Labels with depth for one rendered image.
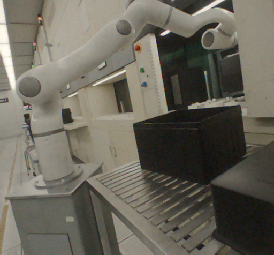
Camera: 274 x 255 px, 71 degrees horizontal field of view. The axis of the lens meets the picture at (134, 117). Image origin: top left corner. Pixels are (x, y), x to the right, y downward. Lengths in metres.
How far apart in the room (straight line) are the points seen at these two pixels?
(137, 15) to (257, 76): 0.51
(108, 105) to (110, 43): 2.01
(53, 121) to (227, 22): 0.80
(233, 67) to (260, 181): 0.84
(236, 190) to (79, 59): 0.66
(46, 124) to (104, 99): 1.97
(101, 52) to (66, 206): 0.57
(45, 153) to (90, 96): 1.90
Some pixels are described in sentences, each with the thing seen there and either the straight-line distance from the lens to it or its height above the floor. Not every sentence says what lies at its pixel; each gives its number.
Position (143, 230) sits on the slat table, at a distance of 0.44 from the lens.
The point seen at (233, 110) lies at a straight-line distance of 0.69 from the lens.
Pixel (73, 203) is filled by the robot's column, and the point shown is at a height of 0.71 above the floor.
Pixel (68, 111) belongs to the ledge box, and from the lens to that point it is 3.51.
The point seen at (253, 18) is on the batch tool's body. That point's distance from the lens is 0.82.
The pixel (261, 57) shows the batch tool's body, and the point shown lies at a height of 1.08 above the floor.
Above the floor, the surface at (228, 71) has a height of 1.07.
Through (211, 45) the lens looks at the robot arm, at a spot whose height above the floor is 1.18.
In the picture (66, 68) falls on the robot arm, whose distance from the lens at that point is 0.77.
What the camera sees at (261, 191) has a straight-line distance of 0.34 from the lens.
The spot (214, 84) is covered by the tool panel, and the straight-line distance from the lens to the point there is 1.97.
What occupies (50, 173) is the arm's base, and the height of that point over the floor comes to 0.80.
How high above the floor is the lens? 1.02
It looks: 6 degrees down
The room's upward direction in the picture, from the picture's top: 11 degrees counter-clockwise
